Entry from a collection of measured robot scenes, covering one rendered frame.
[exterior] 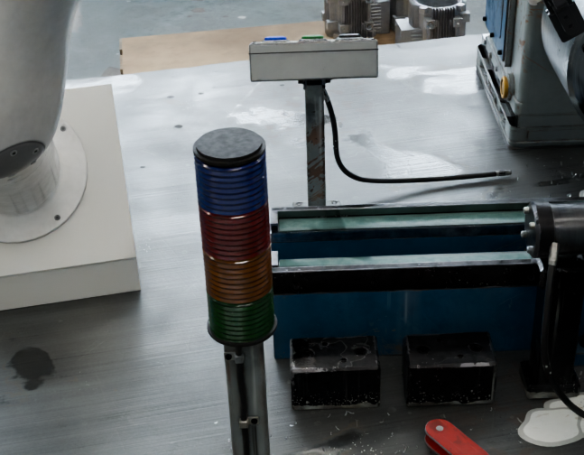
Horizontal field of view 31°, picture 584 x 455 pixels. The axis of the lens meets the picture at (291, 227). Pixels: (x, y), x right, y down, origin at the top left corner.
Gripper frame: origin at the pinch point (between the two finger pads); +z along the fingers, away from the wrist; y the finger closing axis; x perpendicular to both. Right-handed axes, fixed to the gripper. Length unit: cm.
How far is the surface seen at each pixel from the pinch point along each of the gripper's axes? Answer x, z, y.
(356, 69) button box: -25.8, -0.3, -16.6
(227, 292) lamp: -36, -12, 39
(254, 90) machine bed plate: -51, 13, -63
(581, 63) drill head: -0.3, 14.0, -15.1
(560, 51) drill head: -2.0, 13.5, -20.0
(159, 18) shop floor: -132, 59, -305
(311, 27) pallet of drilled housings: -71, 77, -253
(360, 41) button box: -23.7, -3.0, -17.9
